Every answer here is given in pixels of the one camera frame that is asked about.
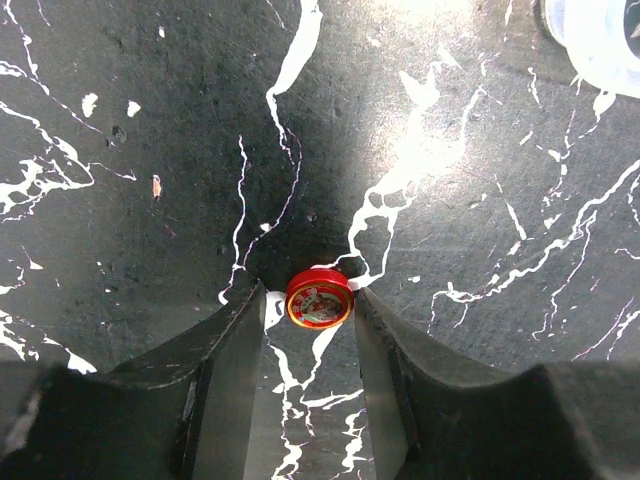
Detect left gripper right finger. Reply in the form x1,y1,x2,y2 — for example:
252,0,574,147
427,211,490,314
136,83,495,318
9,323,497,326
354,289,639,479

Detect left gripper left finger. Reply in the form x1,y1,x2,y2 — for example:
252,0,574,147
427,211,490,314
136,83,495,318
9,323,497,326
1,281,265,479

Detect small orange coin item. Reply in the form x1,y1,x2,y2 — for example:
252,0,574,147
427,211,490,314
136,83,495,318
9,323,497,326
285,268,354,330

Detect clear medicine kit box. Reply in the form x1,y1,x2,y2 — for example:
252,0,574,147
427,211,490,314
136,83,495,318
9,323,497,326
540,0,639,98

